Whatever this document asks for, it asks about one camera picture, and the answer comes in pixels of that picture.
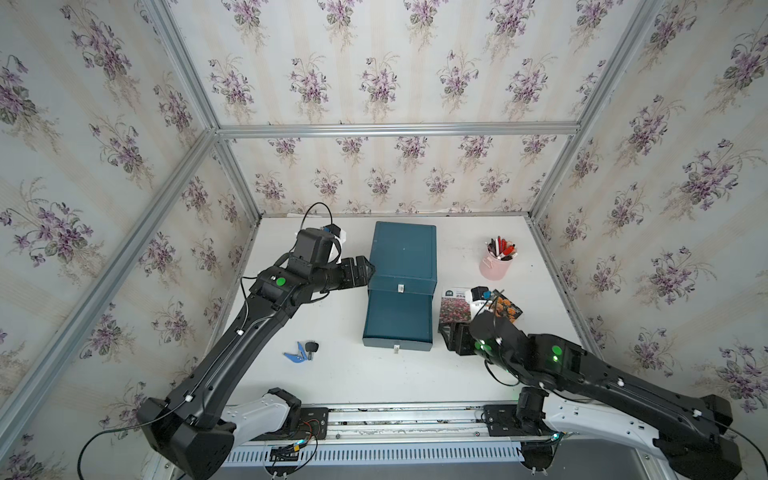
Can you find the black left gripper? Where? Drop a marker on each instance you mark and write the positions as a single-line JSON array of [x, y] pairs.
[[362, 278]]

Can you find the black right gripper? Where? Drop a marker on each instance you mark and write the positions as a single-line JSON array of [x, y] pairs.
[[457, 331]]

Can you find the teal top drawer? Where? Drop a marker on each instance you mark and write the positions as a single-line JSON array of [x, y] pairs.
[[403, 285]]

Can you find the teal drawer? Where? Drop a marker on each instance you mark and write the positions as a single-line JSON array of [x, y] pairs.
[[403, 285], [398, 321]]

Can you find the pink mixed flower seed bag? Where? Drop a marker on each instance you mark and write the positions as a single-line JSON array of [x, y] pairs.
[[454, 307]]

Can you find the orange marigold seed bag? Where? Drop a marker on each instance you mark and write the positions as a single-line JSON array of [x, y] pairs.
[[504, 308]]

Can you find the teal three-drawer cabinet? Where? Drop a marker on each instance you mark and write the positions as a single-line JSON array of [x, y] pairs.
[[404, 250]]

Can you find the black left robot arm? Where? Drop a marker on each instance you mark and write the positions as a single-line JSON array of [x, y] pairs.
[[187, 426]]

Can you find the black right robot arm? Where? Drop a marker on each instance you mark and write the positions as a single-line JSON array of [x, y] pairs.
[[566, 389]]

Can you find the pink pen cup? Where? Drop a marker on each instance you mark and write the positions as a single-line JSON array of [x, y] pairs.
[[493, 268]]

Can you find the blue and black key fob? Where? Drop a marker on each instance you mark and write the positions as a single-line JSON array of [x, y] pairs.
[[305, 352]]

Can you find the red and black pens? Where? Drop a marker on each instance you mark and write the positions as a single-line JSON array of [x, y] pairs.
[[500, 249]]

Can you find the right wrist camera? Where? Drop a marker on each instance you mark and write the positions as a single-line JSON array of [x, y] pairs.
[[478, 298]]

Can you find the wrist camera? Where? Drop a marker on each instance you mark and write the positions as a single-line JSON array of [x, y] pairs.
[[339, 237], [478, 298]]

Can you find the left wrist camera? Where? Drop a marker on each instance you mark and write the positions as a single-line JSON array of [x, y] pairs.
[[339, 237]]

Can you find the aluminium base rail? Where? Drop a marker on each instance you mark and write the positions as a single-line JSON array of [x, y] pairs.
[[277, 414]]

